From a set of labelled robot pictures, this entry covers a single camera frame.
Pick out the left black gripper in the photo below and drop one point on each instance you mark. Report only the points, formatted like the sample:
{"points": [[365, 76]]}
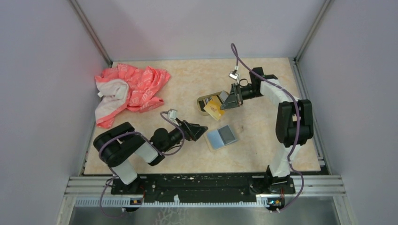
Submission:
{"points": [[191, 131]]}

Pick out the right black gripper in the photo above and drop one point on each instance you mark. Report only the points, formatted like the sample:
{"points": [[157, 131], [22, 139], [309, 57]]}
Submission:
{"points": [[233, 101]]}

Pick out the grey blue credit card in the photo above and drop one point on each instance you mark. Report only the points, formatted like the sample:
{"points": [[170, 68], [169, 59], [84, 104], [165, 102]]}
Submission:
{"points": [[214, 140]]}

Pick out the yellow credit card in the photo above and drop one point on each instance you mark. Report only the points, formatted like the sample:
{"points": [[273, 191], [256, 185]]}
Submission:
{"points": [[213, 108]]}

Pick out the cream card holder tray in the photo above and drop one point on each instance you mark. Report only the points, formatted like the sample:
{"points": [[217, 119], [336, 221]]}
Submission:
{"points": [[218, 97]]}

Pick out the black credit card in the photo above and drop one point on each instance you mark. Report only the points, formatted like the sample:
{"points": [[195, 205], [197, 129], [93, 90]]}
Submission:
{"points": [[227, 135]]}

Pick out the beige card sleeve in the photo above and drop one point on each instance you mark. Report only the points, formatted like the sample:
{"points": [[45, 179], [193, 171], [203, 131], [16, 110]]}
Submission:
{"points": [[224, 146]]}

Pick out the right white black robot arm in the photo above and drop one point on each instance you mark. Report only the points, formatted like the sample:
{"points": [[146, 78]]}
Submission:
{"points": [[294, 121]]}

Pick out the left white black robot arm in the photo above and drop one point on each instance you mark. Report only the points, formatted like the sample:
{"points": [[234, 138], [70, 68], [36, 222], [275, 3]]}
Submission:
{"points": [[116, 146]]}

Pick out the pink white crumpled cloth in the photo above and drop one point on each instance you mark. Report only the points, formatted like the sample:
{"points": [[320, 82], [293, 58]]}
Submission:
{"points": [[126, 87]]}

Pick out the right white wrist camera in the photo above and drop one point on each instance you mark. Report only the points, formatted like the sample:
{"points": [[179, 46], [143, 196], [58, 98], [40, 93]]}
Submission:
{"points": [[234, 75]]}

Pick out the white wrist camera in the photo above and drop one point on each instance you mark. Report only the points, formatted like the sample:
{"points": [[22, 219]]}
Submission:
{"points": [[172, 115], [234, 75]]}

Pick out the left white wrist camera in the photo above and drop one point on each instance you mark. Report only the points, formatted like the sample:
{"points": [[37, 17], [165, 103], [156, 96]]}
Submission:
{"points": [[172, 115]]}

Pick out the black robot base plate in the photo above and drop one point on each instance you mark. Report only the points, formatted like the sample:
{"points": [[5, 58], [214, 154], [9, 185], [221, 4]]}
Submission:
{"points": [[204, 187]]}

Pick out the aluminium front frame rail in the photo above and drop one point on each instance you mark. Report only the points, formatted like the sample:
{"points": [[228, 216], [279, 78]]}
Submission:
{"points": [[319, 200]]}

